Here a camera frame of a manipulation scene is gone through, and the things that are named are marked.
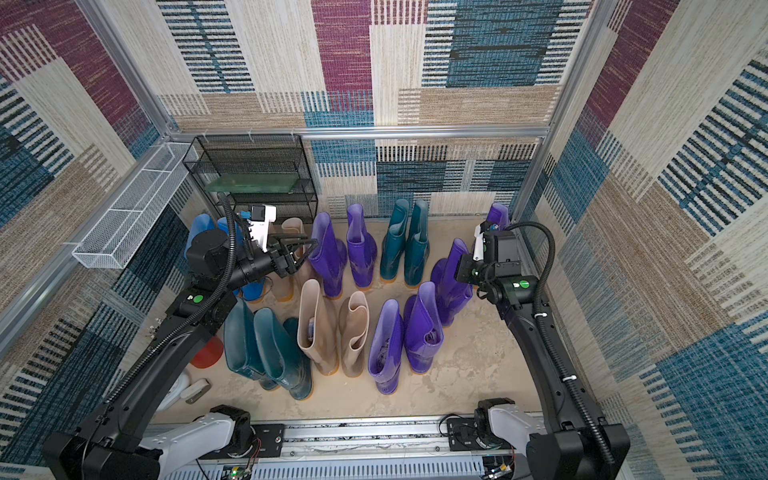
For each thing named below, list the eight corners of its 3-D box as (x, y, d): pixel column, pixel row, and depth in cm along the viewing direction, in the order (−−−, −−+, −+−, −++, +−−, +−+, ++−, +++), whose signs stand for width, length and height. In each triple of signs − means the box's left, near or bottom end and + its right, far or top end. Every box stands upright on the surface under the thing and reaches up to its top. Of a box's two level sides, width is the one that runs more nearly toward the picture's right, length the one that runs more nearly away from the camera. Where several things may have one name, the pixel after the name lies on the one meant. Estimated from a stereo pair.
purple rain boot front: (404, 380, 84) (408, 343, 64) (402, 328, 94) (405, 282, 73) (431, 380, 84) (444, 343, 64) (426, 328, 94) (436, 282, 73)
